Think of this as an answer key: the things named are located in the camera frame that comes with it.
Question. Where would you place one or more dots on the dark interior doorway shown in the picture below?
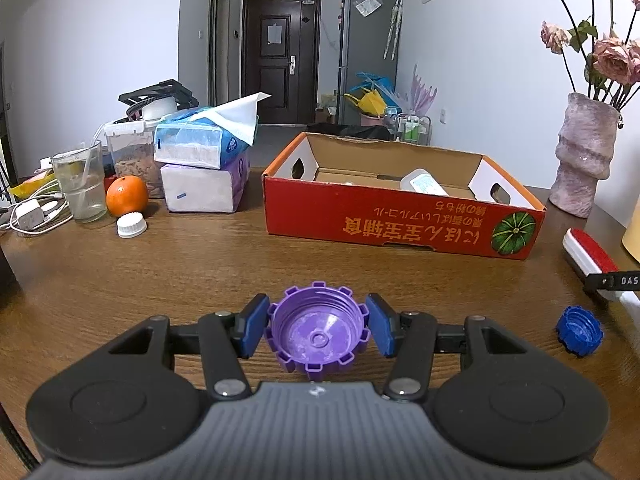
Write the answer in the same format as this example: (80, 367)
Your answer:
(220, 45)

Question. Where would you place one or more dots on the clear drinking glass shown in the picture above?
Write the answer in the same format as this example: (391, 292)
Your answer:
(82, 190)

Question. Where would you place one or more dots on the beige round object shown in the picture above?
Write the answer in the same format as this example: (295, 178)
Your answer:
(632, 230)

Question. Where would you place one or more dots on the pink textured vase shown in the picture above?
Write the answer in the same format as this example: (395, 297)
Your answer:
(582, 160)

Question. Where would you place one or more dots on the white bottle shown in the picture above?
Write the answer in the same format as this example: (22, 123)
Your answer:
(425, 182)

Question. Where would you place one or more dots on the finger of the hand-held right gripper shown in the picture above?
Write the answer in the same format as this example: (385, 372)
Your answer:
(615, 281)

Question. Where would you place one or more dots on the black rack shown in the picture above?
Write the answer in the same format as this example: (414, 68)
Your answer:
(165, 89)

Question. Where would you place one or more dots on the purple bottle cap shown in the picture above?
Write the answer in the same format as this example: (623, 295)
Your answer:
(320, 340)

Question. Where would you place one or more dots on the orange fruit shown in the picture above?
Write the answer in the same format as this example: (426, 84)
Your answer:
(127, 196)

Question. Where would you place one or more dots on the blue folding hanger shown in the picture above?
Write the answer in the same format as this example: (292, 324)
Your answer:
(377, 82)

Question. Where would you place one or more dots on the blue tissue pack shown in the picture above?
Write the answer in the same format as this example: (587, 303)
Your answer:
(195, 142)

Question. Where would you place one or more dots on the orange cardboard box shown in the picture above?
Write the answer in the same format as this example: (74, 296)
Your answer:
(380, 215)

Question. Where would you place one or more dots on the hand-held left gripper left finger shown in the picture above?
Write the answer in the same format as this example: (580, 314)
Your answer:
(255, 327)

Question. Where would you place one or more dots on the black bag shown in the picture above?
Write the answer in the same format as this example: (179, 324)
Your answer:
(350, 131)

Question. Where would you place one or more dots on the dried pink rose bouquet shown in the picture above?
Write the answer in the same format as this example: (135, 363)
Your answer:
(612, 60)

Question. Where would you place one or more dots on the red white lint brush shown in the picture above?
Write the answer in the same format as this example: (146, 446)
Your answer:
(587, 250)

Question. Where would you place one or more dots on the yellow bag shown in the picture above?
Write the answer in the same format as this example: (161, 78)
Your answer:
(370, 104)

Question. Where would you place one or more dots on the white bottle cap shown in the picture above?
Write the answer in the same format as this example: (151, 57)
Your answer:
(131, 225)

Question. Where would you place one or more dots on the grey refrigerator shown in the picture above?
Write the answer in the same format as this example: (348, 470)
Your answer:
(365, 45)

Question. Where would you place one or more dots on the clear food container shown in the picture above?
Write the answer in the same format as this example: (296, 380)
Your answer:
(132, 160)

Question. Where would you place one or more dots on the purple wall decoration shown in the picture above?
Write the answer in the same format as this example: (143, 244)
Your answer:
(422, 92)

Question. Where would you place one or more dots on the white folded umbrella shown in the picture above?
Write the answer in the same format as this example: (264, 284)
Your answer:
(392, 27)

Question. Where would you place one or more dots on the clear plastic bag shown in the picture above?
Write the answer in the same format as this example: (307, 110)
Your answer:
(367, 6)

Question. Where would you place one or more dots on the dark brown entrance door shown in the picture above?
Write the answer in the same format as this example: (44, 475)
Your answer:
(272, 75)

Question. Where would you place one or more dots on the white charger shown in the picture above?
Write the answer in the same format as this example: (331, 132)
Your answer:
(29, 214)

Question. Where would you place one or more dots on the yellow packet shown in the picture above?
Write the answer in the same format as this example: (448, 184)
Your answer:
(30, 185)

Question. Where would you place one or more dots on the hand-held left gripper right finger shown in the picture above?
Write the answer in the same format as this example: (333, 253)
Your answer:
(382, 325)

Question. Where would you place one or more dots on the blue bottle cap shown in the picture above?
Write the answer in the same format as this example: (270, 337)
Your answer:
(580, 332)

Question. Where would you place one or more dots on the purple white tissue pack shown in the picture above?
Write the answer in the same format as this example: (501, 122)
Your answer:
(200, 187)

